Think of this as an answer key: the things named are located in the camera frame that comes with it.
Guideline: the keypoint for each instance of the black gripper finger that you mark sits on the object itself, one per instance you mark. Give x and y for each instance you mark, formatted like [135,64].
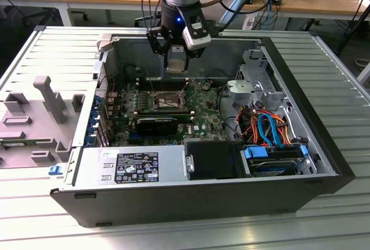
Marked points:
[195,53]
[156,42]

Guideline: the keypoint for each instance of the silver CPU chip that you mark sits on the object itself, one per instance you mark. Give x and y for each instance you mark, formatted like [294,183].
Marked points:
[175,65]

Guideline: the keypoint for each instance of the black RAM slot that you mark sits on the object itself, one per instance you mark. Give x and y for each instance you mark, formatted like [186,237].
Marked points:
[164,115]
[159,80]
[159,83]
[159,88]
[164,111]

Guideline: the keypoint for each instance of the CPU socket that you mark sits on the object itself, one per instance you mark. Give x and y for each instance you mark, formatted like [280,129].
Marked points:
[166,101]

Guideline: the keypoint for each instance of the blue expansion slot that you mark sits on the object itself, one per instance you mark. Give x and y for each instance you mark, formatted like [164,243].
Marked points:
[144,136]

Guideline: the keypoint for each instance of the round coin cell battery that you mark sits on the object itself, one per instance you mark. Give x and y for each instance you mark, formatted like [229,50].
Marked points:
[206,85]

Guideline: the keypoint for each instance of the silver metal disk cage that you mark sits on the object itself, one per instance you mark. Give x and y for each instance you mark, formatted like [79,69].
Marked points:
[245,87]

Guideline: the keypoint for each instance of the white power strip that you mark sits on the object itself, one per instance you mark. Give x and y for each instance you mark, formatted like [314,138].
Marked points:
[248,23]

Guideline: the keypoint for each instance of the green motherboard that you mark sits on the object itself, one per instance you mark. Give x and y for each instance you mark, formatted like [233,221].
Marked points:
[202,117]

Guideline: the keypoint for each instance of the blue card retention clip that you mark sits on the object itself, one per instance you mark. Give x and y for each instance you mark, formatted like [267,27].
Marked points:
[94,118]
[89,141]
[97,100]
[91,130]

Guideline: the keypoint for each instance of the black graphics card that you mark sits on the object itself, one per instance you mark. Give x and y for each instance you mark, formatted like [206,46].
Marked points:
[156,127]

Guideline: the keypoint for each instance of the small black adapter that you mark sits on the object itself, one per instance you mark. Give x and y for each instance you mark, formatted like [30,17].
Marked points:
[276,0]

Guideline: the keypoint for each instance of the blue disk carrier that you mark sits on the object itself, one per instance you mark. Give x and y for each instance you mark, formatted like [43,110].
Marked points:
[254,153]

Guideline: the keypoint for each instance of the silver power supply unit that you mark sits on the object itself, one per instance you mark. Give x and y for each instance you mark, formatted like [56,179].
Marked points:
[89,157]

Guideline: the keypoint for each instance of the hard disk drive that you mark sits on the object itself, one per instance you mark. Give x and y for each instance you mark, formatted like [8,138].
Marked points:
[269,170]

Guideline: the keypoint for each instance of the grey parts rack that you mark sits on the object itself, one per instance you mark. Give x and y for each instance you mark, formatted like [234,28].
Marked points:
[34,123]

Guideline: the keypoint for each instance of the black and grey PC case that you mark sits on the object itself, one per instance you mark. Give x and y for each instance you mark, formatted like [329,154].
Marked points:
[173,203]

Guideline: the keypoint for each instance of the black stand pole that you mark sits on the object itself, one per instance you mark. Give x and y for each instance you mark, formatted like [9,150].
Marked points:
[351,30]

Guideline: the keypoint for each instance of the small blue plastic clip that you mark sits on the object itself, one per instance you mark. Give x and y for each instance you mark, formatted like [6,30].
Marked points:
[55,170]

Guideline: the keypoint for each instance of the white furniture piece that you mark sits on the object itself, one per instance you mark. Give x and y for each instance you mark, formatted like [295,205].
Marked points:
[364,74]

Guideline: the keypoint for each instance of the green RAM stick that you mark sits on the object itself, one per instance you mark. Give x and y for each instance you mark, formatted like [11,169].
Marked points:
[13,144]

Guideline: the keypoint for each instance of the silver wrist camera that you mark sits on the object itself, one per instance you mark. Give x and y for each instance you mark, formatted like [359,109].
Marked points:
[198,37]

